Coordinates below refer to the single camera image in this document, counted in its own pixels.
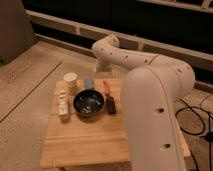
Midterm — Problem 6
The black floor cable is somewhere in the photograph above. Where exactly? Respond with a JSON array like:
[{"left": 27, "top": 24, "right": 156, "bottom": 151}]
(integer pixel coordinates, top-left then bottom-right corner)
[{"left": 175, "top": 93, "right": 213, "bottom": 171}]

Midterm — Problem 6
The wooden cutting board table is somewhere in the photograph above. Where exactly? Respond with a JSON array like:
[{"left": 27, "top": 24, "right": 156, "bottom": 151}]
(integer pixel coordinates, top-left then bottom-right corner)
[{"left": 41, "top": 79, "right": 191, "bottom": 168}]

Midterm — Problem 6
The white plastic bottle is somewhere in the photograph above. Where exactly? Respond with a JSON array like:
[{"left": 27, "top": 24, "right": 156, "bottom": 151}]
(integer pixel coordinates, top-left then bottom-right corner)
[{"left": 58, "top": 90, "right": 69, "bottom": 120}]

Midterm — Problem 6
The grey cabinet corner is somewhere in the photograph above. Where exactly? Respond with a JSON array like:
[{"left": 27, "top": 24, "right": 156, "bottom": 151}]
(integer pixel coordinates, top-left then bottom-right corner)
[{"left": 0, "top": 0, "right": 36, "bottom": 63}]

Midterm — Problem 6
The dark ceramic bowl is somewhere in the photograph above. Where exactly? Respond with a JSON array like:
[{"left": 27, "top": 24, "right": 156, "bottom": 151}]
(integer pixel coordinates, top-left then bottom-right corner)
[{"left": 73, "top": 89, "right": 104, "bottom": 117}]

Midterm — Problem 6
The white wooden railing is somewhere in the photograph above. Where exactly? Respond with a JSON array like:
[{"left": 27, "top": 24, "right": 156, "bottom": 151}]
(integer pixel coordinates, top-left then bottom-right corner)
[{"left": 26, "top": 10, "right": 213, "bottom": 71}]

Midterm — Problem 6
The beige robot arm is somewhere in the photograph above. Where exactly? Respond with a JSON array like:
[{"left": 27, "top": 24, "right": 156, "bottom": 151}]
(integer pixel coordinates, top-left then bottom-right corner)
[{"left": 92, "top": 34, "right": 195, "bottom": 171}]

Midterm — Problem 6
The white paper cup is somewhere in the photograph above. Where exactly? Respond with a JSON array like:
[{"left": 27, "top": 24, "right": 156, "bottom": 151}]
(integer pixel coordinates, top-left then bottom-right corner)
[{"left": 63, "top": 72, "right": 78, "bottom": 91}]

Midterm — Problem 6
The orange red pepper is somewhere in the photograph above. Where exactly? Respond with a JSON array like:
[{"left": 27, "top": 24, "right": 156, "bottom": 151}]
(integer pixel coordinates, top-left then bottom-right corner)
[{"left": 103, "top": 80, "right": 111, "bottom": 96}]

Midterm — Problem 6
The black rectangular block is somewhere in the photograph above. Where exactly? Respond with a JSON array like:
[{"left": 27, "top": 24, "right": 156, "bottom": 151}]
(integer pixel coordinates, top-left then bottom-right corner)
[{"left": 106, "top": 96, "right": 116, "bottom": 114}]

